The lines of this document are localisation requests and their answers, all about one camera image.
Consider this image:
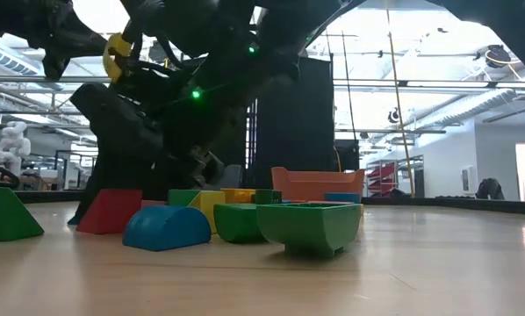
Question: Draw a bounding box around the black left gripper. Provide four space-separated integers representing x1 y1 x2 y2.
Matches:
0 0 109 83

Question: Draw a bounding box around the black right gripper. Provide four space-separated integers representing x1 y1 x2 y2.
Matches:
71 83 176 219

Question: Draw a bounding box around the red triangular block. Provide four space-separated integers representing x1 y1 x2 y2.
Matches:
76 188 143 235

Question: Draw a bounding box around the blue half-cylinder block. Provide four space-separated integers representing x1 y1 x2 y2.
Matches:
122 205 212 253

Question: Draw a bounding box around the green square block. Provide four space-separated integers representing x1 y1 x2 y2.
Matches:
168 189 202 207

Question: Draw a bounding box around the large yellow triangular block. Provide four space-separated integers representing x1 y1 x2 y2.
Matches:
188 190 227 234

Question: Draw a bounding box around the green rounded block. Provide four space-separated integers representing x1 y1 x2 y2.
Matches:
212 203 266 244

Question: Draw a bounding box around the green triangular block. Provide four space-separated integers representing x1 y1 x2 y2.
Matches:
0 187 45 242

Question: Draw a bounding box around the green plastic bowl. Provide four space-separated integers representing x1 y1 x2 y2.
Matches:
255 202 363 259

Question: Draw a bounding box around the blue rectangular block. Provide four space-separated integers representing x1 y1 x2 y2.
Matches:
324 192 362 205

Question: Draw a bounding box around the black folding screen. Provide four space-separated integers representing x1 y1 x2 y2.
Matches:
227 56 334 190

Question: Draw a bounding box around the orange plastic bin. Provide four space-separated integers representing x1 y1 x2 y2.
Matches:
270 166 366 204

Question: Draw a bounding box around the black box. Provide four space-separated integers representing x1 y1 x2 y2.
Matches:
334 139 361 172

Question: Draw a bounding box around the red shelf rack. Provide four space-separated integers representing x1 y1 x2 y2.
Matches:
365 161 398 198

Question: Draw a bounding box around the black office chair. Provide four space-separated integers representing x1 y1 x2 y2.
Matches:
475 177 506 201

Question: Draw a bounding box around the yellow cable tag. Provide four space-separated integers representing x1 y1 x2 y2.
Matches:
103 32 132 83

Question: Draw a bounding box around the black metal frame rack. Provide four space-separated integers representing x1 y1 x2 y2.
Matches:
54 149 97 190

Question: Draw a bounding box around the black curved hose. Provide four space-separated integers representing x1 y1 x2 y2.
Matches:
0 158 21 190

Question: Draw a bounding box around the black hanging cable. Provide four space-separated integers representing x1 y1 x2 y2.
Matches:
341 30 358 141

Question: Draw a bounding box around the yellow hanging cable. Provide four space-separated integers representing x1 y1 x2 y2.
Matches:
385 8 416 198

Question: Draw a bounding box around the black aluminium table frame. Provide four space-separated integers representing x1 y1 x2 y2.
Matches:
14 188 525 217

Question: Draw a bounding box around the white wall box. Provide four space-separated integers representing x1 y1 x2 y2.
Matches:
461 165 475 194

